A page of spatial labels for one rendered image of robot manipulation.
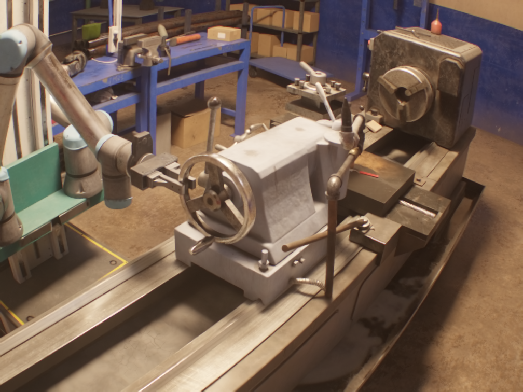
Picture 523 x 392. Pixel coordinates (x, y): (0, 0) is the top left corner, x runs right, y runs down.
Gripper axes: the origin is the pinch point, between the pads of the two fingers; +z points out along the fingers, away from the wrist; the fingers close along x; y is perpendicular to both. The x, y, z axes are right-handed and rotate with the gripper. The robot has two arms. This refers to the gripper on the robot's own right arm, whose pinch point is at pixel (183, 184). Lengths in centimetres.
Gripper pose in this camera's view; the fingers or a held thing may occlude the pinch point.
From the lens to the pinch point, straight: 124.6
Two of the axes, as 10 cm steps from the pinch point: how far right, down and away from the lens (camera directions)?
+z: 8.0, 3.4, -5.0
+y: -0.6, 8.7, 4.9
